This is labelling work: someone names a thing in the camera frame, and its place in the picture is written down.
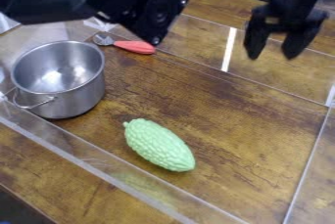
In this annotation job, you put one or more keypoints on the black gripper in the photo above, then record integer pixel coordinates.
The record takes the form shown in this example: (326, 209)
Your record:
(300, 25)

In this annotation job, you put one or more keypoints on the stainless steel pot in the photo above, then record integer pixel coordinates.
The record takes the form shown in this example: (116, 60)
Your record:
(58, 78)

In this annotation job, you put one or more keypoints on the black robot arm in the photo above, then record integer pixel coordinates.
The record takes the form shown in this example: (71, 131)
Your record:
(149, 17)

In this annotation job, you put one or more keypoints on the orange spoon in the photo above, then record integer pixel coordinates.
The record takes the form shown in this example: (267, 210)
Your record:
(133, 46)

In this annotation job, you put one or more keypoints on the clear acrylic tray walls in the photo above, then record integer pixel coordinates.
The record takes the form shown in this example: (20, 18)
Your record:
(255, 117)

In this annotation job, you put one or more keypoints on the green bitter gourd toy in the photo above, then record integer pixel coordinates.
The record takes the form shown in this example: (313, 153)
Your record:
(158, 145)

